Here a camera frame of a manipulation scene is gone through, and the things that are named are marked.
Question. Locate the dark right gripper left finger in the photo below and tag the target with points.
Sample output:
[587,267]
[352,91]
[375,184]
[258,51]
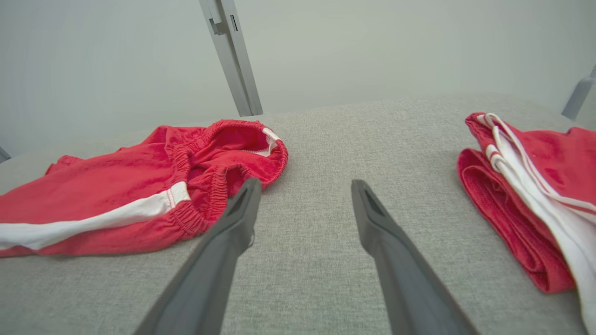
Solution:
[209,279]

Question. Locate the red and white shorts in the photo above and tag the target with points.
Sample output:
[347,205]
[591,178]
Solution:
[549,186]

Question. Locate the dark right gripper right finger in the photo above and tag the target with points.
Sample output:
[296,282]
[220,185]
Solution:
[405,279]

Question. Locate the red shorts with white stripe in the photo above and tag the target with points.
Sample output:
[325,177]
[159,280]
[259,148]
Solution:
[116,186]

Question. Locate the grey metal partition post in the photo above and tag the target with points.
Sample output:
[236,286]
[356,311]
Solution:
[235,60]

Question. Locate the grey chair leg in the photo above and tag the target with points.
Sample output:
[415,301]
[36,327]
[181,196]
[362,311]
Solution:
[577,97]

